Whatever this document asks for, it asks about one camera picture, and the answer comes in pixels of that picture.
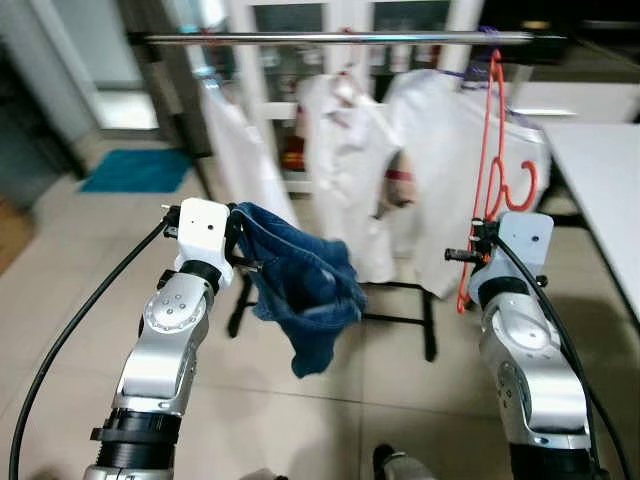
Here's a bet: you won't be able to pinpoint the purple clothes hanger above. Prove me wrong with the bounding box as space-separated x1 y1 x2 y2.
440 25 503 89

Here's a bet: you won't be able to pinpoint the red wire clothes hanger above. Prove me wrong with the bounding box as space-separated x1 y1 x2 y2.
457 50 539 314

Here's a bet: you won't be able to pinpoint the grey robot right foot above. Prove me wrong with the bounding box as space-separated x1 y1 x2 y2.
373 445 441 480

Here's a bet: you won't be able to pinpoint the white T-shirt with brown print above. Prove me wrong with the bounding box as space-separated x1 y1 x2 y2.
295 68 403 284

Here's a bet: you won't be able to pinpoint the white folding table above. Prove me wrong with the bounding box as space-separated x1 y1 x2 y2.
540 122 640 316

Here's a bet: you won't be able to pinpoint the large white T-shirt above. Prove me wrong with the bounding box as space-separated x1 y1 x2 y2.
385 66 553 299

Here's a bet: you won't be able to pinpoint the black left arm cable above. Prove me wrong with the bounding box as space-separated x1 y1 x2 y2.
8 215 181 480

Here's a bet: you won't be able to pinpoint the blue denim shorts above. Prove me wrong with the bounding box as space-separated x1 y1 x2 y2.
232 202 368 379

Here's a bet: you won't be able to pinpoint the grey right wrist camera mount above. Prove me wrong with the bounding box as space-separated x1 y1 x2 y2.
497 212 554 283

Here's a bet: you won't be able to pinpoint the white glass-door cabinet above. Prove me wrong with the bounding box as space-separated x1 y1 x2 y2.
225 0 491 191

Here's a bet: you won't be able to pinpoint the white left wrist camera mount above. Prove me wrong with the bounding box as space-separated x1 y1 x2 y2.
175 197 236 286

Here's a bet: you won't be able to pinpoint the teal floor mat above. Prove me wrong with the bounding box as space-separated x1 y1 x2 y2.
80 148 193 194

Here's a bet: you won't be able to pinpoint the grey curtain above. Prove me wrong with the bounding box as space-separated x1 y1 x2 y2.
125 0 211 161

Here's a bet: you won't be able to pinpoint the plain white T-shirt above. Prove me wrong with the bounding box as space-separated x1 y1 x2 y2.
198 75 299 231

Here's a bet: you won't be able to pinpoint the silver and black clothes rack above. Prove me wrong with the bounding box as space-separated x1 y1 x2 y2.
128 28 566 363

